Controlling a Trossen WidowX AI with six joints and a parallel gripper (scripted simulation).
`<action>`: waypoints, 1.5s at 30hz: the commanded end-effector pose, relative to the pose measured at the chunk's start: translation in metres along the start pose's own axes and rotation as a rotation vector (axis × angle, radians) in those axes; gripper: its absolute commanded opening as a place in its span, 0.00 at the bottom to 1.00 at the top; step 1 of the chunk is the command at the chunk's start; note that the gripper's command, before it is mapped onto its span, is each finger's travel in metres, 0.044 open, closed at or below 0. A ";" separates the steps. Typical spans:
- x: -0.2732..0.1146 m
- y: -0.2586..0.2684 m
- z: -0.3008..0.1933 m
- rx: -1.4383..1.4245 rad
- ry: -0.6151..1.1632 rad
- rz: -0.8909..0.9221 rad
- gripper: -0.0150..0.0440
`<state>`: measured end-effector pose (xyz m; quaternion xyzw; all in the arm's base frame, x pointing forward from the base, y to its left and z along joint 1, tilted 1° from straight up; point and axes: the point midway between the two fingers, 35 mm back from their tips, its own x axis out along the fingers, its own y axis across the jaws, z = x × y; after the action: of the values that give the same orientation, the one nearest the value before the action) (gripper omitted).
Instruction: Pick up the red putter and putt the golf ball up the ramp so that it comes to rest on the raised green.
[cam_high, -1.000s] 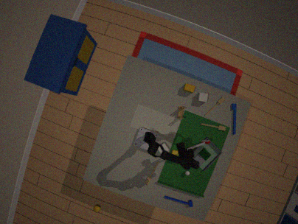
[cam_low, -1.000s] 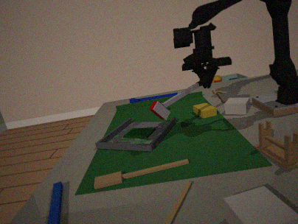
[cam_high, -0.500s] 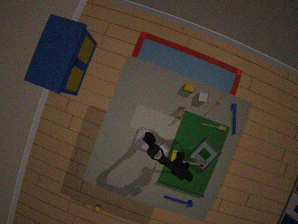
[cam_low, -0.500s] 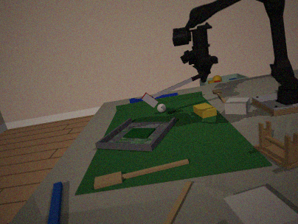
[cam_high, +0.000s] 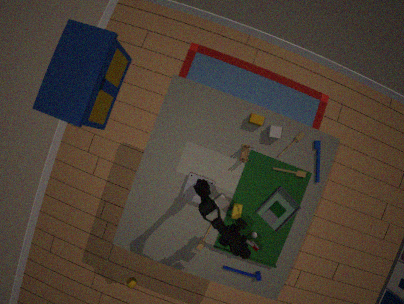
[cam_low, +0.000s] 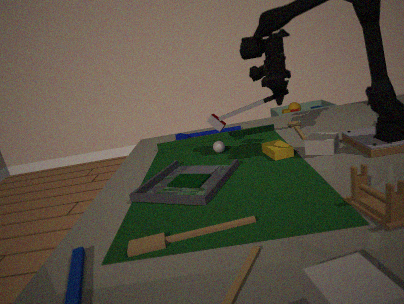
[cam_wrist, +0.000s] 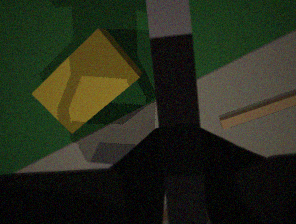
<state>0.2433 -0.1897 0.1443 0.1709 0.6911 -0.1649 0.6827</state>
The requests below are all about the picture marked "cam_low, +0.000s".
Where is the blue rectangular bar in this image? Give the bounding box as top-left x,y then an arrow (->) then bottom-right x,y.
65,246 -> 85,304

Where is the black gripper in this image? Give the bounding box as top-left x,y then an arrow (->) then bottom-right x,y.
261,53 -> 291,106

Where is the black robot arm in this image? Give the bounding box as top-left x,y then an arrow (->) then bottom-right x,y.
240,0 -> 404,143

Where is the green flat mat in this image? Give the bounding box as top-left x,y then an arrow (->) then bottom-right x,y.
101,130 -> 369,265

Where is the white golf ball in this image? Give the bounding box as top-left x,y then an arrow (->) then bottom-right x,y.
213,141 -> 225,153

